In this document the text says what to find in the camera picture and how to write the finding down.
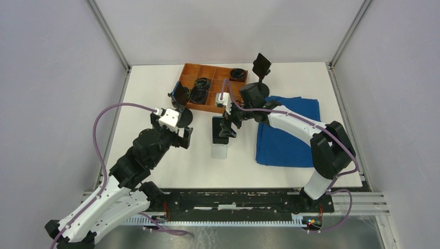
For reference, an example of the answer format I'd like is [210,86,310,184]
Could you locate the black phone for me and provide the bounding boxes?
[252,53,272,79]
[212,116,229,145]
[170,81,189,110]

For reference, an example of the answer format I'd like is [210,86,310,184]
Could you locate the wooden compartment tray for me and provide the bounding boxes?
[178,63,248,114]

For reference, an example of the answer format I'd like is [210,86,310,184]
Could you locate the white toothed cable duct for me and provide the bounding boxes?
[121,214,307,228]

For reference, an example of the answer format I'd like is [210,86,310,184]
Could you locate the aluminium frame post right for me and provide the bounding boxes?
[328,0,374,68]

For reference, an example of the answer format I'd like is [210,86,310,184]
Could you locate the aluminium frame post left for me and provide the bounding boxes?
[85,0,131,72]

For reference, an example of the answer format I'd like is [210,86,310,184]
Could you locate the black phone stand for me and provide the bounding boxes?
[254,78,270,97]
[168,93,194,128]

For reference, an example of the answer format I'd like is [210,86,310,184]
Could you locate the silver metal phone stand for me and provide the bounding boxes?
[211,144,228,160]

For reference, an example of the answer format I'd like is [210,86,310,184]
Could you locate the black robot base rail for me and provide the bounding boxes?
[146,188,335,222]

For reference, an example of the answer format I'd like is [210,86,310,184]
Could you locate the rolled tie centre top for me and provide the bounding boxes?
[194,77,211,90]

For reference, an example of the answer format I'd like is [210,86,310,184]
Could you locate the rolled tie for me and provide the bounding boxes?
[189,88,209,105]
[194,77,211,90]
[229,68,247,82]

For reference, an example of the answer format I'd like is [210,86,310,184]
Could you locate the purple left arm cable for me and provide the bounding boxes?
[49,103,159,249]

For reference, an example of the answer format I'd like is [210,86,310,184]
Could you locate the aluminium frame post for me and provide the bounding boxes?
[328,0,374,68]
[85,0,131,72]

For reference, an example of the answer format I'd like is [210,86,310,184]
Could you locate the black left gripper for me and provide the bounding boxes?
[150,112,193,167]

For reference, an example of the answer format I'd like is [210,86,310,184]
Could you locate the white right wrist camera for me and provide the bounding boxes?
[215,92,232,114]

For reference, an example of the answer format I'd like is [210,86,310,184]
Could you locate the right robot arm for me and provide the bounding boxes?
[215,84,359,212]

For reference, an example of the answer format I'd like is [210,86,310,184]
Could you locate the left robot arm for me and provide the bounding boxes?
[45,108,193,248]

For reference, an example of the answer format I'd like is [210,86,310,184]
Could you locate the rolled tie front centre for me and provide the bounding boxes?
[189,88,209,105]

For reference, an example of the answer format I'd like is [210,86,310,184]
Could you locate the rolled tie back right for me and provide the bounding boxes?
[229,68,247,82]

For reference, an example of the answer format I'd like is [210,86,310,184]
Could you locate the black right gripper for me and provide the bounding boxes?
[219,100,253,139]

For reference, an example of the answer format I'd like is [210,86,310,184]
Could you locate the blue cloth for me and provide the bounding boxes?
[255,95,321,168]

